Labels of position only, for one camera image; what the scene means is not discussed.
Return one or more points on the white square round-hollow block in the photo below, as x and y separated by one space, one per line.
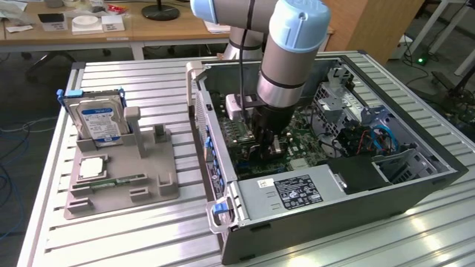
87 25

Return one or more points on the white table frame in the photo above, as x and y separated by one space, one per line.
446 27

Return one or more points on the white paper stack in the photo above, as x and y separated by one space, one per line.
216 27

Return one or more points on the grey parts rack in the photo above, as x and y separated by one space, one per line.
122 158

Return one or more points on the device with green light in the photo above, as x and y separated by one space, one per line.
420 60

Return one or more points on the tall metal disk bay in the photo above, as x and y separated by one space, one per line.
334 105

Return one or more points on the green motherboard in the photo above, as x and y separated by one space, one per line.
304 144

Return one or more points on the black office chair base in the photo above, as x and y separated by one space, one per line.
48 61

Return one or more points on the plain white box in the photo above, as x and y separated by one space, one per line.
112 24

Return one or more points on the white box with black top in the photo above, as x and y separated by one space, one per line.
52 22

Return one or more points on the grey cup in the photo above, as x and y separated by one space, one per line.
53 3

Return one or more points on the wooden cabinet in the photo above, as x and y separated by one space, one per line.
371 22

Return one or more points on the white paper slip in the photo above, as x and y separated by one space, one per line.
19 28

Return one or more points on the hard disk with blue bracket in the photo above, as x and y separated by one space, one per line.
98 122

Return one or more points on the white tape roll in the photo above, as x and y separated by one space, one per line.
71 2

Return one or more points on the silver chipset heatsink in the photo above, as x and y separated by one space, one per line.
300 163

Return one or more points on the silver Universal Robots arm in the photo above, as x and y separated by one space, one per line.
292 55

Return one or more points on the wooden desk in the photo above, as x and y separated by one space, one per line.
36 37

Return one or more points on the low metal disk bay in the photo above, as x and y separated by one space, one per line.
404 164

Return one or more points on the black plastic shroud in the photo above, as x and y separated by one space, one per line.
356 172

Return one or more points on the grey power supply with label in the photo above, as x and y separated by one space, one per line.
259 200

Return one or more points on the green RAM stick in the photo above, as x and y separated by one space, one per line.
107 184

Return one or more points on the black round lamp base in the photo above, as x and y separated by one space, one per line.
160 13

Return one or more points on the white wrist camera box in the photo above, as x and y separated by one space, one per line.
235 108

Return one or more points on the silver CPU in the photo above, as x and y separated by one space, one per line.
92 167

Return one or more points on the red packet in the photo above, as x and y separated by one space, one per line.
119 9

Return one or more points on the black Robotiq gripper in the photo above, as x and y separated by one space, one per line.
272 119

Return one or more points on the open black PC case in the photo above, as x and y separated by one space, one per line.
334 231

